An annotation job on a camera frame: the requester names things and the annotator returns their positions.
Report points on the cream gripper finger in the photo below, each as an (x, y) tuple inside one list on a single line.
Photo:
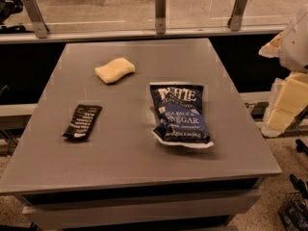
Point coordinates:
[(287, 99), (271, 49)]

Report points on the blue kettle chip bag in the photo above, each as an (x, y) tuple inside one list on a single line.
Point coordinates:
[(179, 108)]

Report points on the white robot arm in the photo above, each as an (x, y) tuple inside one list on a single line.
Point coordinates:
[(293, 52)]

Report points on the black rxbar chocolate wrapper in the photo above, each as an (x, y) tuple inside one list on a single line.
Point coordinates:
[(82, 122)]

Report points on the yellow sponge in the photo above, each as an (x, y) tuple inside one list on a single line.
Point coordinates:
[(114, 70)]

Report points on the grey table with drawers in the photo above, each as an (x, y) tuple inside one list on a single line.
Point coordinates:
[(121, 173)]

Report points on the black office chair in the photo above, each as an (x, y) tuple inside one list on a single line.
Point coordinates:
[(7, 8)]

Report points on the right metal railing bracket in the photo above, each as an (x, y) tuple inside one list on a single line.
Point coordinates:
[(236, 18)]

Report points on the metal railing bracket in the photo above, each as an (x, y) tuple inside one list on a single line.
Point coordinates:
[(236, 18), (160, 16), (39, 26)]

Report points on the black wire basket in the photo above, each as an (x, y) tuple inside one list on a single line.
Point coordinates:
[(293, 212)]

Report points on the middle metal railing bracket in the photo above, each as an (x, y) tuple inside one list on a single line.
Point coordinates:
[(160, 16)]

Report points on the left metal railing bracket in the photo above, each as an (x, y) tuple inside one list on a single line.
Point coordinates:
[(39, 26)]

